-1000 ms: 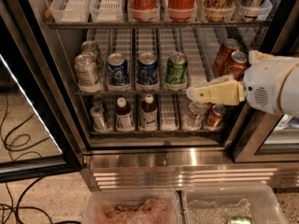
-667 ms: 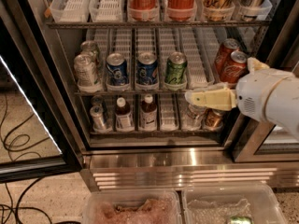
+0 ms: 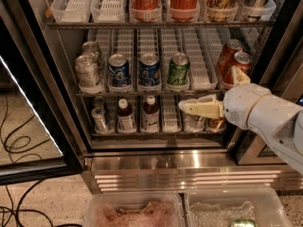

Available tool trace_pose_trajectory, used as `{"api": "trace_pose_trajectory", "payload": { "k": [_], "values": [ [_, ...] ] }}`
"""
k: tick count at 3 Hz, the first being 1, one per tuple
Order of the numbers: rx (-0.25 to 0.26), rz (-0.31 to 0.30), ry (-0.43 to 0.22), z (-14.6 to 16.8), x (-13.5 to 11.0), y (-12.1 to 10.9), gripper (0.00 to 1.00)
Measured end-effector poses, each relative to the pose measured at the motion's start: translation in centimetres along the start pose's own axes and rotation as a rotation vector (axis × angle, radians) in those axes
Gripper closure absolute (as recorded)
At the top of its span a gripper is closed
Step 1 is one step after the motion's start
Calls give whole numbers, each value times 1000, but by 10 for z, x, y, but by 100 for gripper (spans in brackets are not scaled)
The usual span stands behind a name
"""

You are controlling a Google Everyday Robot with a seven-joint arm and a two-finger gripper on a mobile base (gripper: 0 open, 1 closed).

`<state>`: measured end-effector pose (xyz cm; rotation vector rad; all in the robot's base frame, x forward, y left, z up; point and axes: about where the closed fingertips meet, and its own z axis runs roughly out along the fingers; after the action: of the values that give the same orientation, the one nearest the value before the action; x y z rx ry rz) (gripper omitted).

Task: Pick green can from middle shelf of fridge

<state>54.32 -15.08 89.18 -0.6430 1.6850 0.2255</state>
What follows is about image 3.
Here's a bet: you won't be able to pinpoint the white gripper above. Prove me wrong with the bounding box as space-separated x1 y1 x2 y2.
178 66 271 130

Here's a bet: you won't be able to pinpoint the green soda can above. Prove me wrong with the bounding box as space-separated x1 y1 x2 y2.
167 52 190 86

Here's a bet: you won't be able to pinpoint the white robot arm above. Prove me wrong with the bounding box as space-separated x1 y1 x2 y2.
178 66 303 173

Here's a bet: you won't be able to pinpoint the red cola can front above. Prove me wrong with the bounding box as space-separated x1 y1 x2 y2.
223 51 252 84

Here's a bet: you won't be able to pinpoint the red cola can rear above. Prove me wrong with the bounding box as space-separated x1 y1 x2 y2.
217 39 243 76

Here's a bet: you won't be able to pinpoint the blue can right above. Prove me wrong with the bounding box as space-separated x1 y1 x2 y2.
139 53 160 87

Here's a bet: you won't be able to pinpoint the blue can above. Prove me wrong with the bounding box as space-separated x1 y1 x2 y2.
108 53 131 87
139 53 160 87

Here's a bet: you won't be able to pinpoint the stainless steel fridge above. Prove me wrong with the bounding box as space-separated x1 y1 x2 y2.
0 0 302 193

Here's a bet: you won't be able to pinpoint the blue can left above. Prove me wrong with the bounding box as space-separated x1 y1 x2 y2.
108 53 131 87

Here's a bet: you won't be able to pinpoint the slim silver can rear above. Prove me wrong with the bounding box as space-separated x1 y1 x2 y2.
92 96 109 114

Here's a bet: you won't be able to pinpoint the slim silver can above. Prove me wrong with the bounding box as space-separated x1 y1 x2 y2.
91 107 109 131
92 96 109 114

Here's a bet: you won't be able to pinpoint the slim silver can front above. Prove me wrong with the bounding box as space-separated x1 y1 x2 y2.
91 107 109 131

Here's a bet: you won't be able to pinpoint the green can in bin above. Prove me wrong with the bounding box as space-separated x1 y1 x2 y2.
230 218 257 227

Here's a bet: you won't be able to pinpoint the white can rear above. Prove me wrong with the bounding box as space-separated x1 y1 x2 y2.
81 41 102 67

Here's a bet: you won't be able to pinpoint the white can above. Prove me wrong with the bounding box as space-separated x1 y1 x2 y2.
81 41 102 67
75 55 100 88

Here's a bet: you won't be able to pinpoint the white can front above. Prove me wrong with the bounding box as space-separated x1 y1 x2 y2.
75 55 100 88

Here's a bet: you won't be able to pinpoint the open fridge glass door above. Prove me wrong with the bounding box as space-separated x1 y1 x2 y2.
0 21 82 185

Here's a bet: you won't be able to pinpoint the clear water bottle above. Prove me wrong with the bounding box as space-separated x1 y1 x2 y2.
186 114 205 132

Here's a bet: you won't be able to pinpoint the brown bottle right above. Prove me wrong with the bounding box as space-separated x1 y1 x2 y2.
143 96 159 132

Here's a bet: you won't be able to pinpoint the brown bottle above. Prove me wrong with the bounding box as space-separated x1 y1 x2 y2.
143 96 159 132
117 98 136 131

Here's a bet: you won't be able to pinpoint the brown bottle left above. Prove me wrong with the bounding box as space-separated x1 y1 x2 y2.
117 98 136 131

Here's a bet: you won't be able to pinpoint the clear bin with bubble wrap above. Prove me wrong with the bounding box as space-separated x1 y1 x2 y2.
185 185 292 227

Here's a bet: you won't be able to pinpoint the clear bin with pink cloth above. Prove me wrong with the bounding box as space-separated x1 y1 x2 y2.
83 192 185 227

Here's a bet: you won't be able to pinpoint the black floor cables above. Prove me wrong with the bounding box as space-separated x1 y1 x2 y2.
0 93 83 227

